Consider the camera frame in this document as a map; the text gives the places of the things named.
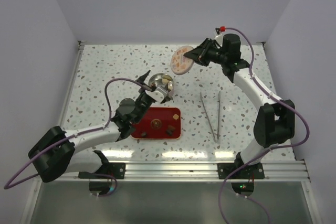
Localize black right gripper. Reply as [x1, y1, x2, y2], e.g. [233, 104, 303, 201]
[184, 38, 227, 67]

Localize round metal tin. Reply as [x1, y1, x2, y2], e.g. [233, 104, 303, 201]
[148, 73, 175, 97]

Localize tan square Sweet chocolate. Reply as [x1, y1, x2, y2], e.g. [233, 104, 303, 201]
[162, 74, 172, 80]

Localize round metal tin lid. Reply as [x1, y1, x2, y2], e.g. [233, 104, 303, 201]
[170, 46, 194, 75]

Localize metal tweezers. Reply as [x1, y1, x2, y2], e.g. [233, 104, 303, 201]
[199, 91, 221, 143]

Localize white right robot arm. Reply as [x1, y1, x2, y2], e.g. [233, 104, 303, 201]
[184, 34, 295, 178]

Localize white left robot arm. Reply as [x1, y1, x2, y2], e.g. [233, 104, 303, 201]
[28, 72, 174, 183]

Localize red rectangular tray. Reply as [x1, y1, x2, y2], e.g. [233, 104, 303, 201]
[131, 107, 182, 140]

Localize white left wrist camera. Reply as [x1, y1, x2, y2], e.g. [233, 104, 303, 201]
[145, 87, 169, 103]

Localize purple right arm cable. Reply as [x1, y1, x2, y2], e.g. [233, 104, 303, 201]
[218, 25, 310, 224]

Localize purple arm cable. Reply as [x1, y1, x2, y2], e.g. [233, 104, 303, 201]
[4, 77, 149, 197]
[218, 25, 310, 224]

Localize black left base bracket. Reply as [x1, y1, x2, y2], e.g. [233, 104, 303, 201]
[78, 150, 125, 179]

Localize black base bracket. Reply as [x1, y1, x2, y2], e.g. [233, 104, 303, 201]
[78, 150, 125, 179]
[217, 152, 265, 179]

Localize black right base bracket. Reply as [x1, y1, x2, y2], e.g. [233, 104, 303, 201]
[217, 152, 265, 179]

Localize aluminium mounting rail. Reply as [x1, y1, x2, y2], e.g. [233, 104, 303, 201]
[34, 158, 312, 182]

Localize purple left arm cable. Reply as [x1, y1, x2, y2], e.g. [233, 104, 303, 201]
[4, 77, 149, 197]

